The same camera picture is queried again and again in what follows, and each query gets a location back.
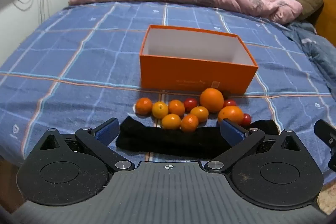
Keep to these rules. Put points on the orange cardboard box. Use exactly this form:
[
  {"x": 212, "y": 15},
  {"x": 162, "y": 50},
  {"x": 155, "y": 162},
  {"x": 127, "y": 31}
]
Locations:
[{"x": 183, "y": 71}]

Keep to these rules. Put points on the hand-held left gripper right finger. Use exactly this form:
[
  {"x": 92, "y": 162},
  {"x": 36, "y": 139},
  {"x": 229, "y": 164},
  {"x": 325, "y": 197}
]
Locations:
[{"x": 232, "y": 132}]

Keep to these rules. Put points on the large orange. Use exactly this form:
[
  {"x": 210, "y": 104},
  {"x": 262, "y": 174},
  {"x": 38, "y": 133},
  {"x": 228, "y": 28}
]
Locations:
[
  {"x": 211, "y": 100},
  {"x": 230, "y": 114}
]

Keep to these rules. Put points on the black cloth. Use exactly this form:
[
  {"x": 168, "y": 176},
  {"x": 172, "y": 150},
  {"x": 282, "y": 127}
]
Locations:
[{"x": 170, "y": 140}]

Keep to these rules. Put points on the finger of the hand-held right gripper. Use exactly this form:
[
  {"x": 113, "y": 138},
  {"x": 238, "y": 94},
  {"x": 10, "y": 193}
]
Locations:
[{"x": 325, "y": 132}]

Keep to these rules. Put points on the blue plaid bed sheet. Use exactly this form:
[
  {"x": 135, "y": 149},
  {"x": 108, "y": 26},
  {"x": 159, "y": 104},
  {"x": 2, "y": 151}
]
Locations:
[{"x": 78, "y": 69}]

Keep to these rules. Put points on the grey-blue quilt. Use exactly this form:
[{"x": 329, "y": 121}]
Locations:
[{"x": 317, "y": 48}]

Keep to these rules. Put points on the small yellow-orange citrus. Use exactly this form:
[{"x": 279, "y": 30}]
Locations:
[{"x": 160, "y": 109}]

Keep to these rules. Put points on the wooden headboard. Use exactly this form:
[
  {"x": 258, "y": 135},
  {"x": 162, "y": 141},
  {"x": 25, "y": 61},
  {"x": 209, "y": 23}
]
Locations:
[{"x": 329, "y": 11}]

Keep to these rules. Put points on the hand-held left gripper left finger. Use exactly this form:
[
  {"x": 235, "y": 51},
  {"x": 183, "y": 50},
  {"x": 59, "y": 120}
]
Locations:
[{"x": 107, "y": 130}]

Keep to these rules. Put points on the small light orange citrus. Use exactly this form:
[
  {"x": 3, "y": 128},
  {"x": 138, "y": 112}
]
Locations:
[
  {"x": 171, "y": 121},
  {"x": 176, "y": 107},
  {"x": 199, "y": 113}
]

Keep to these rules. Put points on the dark orange mandarin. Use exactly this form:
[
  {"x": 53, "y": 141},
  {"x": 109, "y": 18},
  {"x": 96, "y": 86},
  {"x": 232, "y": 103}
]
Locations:
[
  {"x": 143, "y": 106},
  {"x": 189, "y": 123}
]

